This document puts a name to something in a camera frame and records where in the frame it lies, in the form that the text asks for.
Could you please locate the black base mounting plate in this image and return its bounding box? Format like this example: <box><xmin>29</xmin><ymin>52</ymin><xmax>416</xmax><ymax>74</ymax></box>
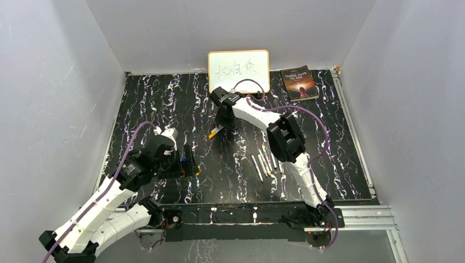
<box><xmin>162</xmin><ymin>202</ymin><xmax>345</xmax><ymax>245</ymax></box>

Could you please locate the red cap marker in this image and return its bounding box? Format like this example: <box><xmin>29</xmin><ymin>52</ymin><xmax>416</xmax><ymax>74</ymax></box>
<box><xmin>208</xmin><ymin>125</ymin><xmax>224</xmax><ymax>140</ymax></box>

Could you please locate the yellow cap marker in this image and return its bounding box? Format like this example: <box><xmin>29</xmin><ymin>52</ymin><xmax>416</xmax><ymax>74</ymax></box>
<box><xmin>261</xmin><ymin>148</ymin><xmax>272</xmax><ymax>176</ymax></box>

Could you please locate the small whiteboard with writing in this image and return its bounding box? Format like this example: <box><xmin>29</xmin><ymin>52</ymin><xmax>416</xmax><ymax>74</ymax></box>
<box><xmin>207</xmin><ymin>49</ymin><xmax>270</xmax><ymax>94</ymax></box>

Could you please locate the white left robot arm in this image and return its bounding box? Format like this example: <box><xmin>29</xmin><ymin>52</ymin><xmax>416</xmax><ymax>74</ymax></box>
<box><xmin>39</xmin><ymin>128</ymin><xmax>200</xmax><ymax>262</ymax></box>

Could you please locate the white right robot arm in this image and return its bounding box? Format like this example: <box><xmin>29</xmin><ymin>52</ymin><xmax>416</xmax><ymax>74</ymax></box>
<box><xmin>209</xmin><ymin>87</ymin><xmax>334</xmax><ymax>227</ymax></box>

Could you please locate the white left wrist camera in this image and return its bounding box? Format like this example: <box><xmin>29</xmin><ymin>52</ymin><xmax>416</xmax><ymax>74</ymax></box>
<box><xmin>161</xmin><ymin>128</ymin><xmax>178</xmax><ymax>151</ymax></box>

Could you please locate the yellow pen cap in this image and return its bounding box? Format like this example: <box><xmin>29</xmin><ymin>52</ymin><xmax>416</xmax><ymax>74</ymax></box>
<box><xmin>195</xmin><ymin>165</ymin><xmax>202</xmax><ymax>177</ymax></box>

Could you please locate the orange cap marker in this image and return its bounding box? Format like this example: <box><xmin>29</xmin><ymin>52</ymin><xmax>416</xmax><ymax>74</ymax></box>
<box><xmin>251</xmin><ymin>155</ymin><xmax>263</xmax><ymax>183</ymax></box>

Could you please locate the aluminium frame rail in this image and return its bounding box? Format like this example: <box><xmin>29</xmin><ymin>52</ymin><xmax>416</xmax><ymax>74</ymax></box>
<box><xmin>136</xmin><ymin>203</ymin><xmax>395</xmax><ymax>231</ymax></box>

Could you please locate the dark paperback book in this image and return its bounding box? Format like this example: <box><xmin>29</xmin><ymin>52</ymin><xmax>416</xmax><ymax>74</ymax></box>
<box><xmin>280</xmin><ymin>65</ymin><xmax>319</xmax><ymax>102</ymax></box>

